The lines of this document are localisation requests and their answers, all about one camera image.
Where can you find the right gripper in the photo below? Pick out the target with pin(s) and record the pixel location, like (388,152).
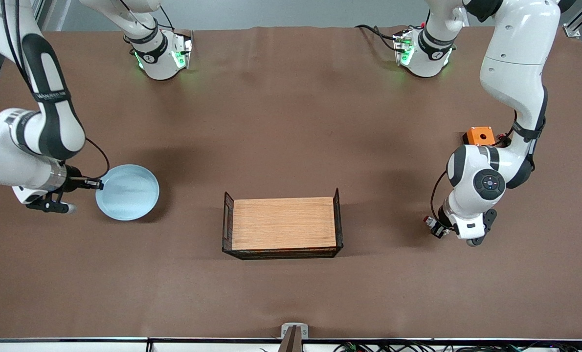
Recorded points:
(74,182)

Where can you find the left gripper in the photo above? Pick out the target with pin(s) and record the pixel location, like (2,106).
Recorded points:
(440,223)

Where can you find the red push button switch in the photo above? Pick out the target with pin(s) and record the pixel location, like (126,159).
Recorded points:
(429,221)

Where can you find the light blue plate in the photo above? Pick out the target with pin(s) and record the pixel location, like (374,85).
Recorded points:
(129,193)

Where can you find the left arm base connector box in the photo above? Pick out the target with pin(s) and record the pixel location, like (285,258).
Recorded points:
(402,49)

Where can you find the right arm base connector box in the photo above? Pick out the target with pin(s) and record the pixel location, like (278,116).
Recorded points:
(182,49)

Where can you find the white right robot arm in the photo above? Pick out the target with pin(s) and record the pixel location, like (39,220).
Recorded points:
(51,122)

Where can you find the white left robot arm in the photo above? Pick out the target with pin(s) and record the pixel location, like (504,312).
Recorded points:
(516,49)

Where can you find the brown table cover mat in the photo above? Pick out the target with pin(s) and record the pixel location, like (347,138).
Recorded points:
(271,303)

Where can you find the orange button enclosure box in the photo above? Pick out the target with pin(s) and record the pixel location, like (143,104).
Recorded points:
(479,136)

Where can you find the white table edge rail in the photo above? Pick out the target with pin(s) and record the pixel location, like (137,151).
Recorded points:
(76,346)

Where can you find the aluminium frame profile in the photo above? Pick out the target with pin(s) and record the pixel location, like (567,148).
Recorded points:
(37,9)

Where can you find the brown camera pole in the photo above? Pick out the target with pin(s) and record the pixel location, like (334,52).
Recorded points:
(291,342)

